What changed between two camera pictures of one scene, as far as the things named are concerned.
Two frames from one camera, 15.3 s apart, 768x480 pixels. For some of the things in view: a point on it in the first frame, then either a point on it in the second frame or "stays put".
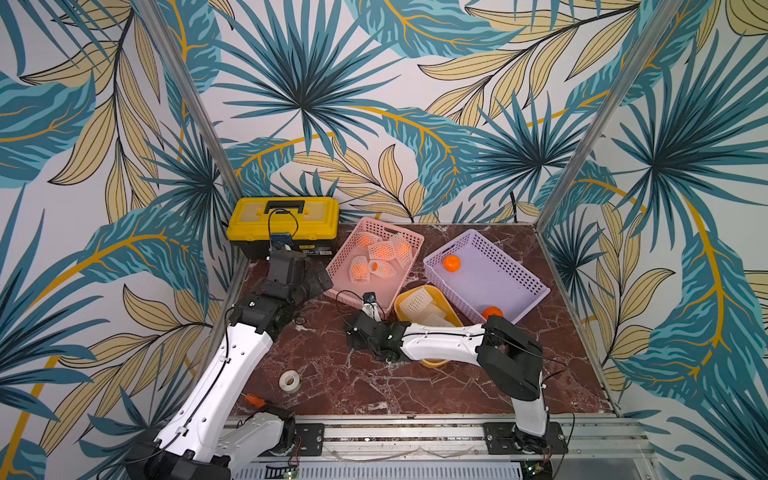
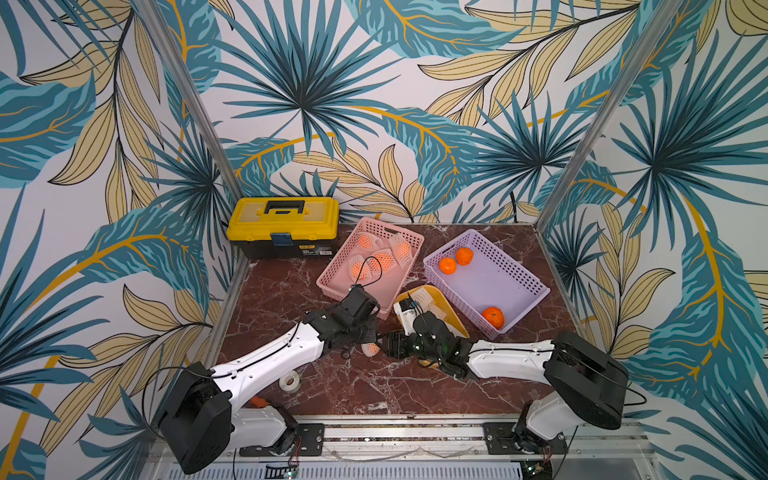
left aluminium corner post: [190, 95] stays put
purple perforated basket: [487, 277] stays put
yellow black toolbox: [311, 222] stays put
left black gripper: [316, 288] to [371, 323]
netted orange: [402, 250] stays put
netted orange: [452, 263] to [464, 256]
